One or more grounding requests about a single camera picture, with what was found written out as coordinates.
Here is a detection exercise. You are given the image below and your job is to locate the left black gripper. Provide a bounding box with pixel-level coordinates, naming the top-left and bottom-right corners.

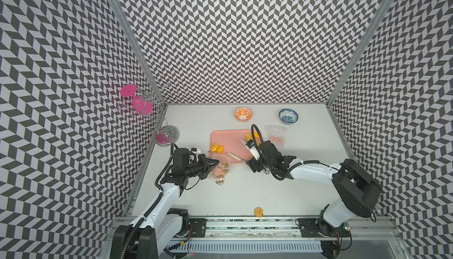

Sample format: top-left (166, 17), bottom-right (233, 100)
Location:
top-left (185, 153), bottom-right (219, 180)

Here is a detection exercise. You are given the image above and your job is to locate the brown star cookie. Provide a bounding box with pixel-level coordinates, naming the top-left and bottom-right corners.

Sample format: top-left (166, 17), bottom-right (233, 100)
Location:
top-left (214, 174), bottom-right (225, 185)

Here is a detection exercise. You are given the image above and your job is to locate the round cracker cookie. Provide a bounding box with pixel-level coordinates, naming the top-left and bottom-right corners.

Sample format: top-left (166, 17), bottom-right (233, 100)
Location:
top-left (254, 207), bottom-right (264, 218)

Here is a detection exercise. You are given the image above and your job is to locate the clear resealable bag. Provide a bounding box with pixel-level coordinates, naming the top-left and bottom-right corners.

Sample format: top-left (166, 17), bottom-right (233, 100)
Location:
top-left (208, 153), bottom-right (231, 182)
top-left (265, 125), bottom-right (289, 150)

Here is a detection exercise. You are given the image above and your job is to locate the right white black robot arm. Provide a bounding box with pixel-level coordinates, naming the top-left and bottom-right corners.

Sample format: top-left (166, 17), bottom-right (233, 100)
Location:
top-left (244, 124), bottom-right (383, 237)

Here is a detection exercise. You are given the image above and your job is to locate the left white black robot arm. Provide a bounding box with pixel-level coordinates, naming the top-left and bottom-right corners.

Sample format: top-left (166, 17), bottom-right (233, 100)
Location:
top-left (110, 145), bottom-right (220, 259)

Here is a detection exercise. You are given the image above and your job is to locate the yellow duck cookie left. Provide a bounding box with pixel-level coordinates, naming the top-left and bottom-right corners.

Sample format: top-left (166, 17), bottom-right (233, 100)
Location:
top-left (210, 143), bottom-right (219, 152)

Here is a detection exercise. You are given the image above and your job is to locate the yellow duck cookie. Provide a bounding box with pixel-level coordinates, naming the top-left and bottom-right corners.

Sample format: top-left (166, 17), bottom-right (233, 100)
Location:
top-left (216, 145), bottom-right (225, 154)
top-left (210, 143), bottom-right (219, 152)

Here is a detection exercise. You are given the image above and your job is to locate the yellow duck cookie right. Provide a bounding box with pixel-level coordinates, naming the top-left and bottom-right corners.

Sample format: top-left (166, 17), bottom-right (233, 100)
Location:
top-left (216, 145), bottom-right (225, 154)

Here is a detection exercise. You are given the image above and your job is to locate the pink plastic tray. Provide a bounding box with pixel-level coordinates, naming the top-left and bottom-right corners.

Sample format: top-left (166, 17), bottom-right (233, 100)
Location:
top-left (210, 129), bottom-right (252, 163)

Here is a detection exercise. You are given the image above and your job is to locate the rectangular yellow biscuit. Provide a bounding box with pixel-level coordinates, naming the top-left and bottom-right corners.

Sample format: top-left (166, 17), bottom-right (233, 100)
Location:
top-left (244, 134), bottom-right (252, 142)

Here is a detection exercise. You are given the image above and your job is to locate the blue patterned small bowl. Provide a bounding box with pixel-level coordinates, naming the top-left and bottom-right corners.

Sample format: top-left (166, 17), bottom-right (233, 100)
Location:
top-left (278, 109), bottom-right (299, 125)

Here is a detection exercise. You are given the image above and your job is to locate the round glass dish pink item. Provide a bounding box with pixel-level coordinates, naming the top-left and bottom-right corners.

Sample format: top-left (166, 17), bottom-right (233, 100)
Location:
top-left (156, 125), bottom-right (180, 147)

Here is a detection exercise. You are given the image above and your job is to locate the orange patterned small bowl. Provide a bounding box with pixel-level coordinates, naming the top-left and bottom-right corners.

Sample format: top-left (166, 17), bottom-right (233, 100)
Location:
top-left (234, 107), bottom-right (253, 122)

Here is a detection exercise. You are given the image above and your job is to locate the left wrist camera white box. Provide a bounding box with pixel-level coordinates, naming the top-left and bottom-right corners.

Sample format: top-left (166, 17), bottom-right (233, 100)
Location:
top-left (191, 148), bottom-right (201, 155)

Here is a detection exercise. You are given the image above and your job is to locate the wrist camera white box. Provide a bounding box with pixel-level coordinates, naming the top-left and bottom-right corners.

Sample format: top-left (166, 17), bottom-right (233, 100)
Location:
top-left (191, 148), bottom-right (201, 155)
top-left (245, 139), bottom-right (260, 161)

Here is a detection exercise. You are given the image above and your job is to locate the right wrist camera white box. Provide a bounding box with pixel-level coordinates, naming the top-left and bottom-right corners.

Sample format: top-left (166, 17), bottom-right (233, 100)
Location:
top-left (245, 139), bottom-right (260, 161)

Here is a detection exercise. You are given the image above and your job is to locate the wire rack with pink discs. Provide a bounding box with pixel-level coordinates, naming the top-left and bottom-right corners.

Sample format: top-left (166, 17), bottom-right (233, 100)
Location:
top-left (116, 78), bottom-right (166, 120)

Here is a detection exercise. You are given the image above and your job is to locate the aluminium front rail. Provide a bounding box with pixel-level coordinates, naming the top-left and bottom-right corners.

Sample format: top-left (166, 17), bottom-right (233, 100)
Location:
top-left (102, 215), bottom-right (402, 242)

